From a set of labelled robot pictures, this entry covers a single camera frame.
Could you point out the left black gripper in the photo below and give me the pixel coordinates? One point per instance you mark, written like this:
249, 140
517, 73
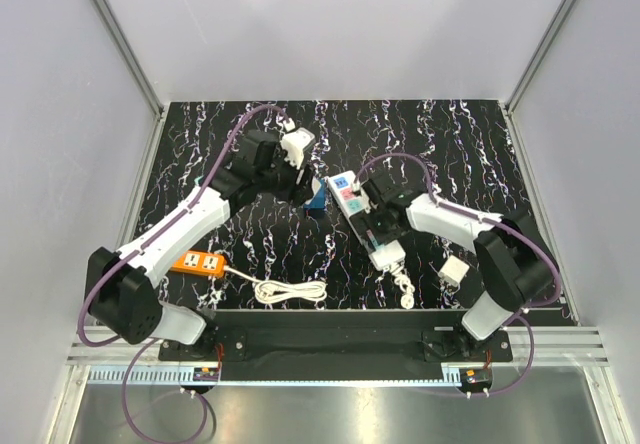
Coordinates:
297, 193

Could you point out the white charger plug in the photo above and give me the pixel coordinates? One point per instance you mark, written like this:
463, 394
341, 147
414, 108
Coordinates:
453, 271

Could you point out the white multicolour power strip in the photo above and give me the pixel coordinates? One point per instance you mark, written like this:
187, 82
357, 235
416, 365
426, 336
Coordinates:
355, 208

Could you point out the orange power strip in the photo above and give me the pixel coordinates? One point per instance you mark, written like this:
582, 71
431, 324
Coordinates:
201, 264

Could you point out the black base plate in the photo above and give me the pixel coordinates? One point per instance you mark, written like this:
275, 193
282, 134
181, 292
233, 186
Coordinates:
326, 346

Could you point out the blue cube socket adapter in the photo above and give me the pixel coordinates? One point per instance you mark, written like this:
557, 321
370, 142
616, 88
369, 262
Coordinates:
317, 204

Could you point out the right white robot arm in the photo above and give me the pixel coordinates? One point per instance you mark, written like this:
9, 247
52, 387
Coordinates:
516, 265

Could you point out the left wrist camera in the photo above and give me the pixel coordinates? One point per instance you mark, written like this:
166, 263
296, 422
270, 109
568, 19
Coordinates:
295, 144

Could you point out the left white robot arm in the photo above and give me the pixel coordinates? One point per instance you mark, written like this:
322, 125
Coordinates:
120, 290

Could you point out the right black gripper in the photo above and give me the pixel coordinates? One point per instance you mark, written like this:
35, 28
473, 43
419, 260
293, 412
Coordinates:
369, 224

